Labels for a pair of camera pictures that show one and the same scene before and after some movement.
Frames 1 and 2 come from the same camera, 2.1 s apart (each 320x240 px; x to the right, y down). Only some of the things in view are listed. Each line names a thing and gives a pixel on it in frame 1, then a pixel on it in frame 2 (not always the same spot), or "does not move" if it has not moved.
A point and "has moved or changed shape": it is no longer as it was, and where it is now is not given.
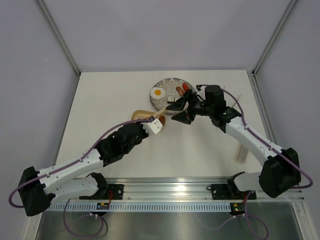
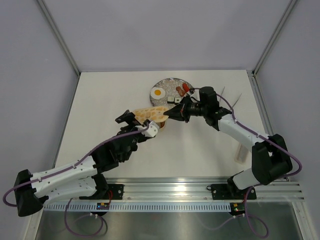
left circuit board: (103, 206) does not move
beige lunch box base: (139, 114) has moved or changed shape
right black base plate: (228, 192) does not move
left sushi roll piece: (170, 98) does not move
